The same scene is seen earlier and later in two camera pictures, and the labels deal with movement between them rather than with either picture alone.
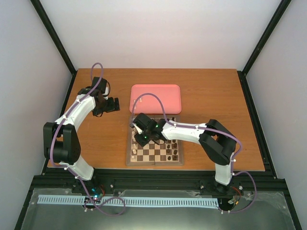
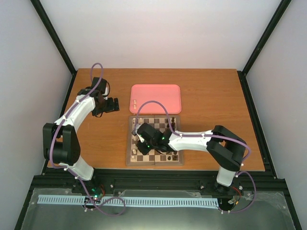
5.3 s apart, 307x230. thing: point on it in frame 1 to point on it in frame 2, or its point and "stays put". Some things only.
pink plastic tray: [170, 95] stays put
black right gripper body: [142, 142] to [145, 151]
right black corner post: [280, 11] stays put
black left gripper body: [106, 107] stays put
